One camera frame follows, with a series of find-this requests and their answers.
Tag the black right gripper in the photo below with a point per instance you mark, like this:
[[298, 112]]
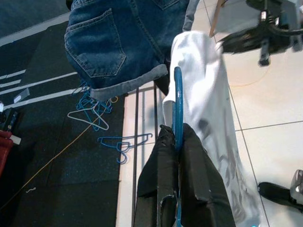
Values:
[[279, 30]]

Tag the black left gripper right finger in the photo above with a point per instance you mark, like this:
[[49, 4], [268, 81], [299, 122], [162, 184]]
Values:
[[201, 179]]

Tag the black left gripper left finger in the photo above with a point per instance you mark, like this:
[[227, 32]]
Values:
[[156, 175]]

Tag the white T-shirt grey print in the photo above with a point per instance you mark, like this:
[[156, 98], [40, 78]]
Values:
[[208, 82]]

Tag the white plastic hanger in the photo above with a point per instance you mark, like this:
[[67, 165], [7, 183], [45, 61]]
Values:
[[104, 125]]

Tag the black metal clothes rack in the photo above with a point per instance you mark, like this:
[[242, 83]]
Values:
[[155, 106]]

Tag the black robot foot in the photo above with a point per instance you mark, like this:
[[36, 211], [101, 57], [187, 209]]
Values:
[[274, 192]]

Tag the blue denim shorts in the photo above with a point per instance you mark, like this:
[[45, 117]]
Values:
[[113, 42]]

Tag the red cloth cover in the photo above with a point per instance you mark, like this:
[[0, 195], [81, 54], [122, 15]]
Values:
[[4, 151]]

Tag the black white machine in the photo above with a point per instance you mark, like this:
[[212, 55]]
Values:
[[10, 118]]

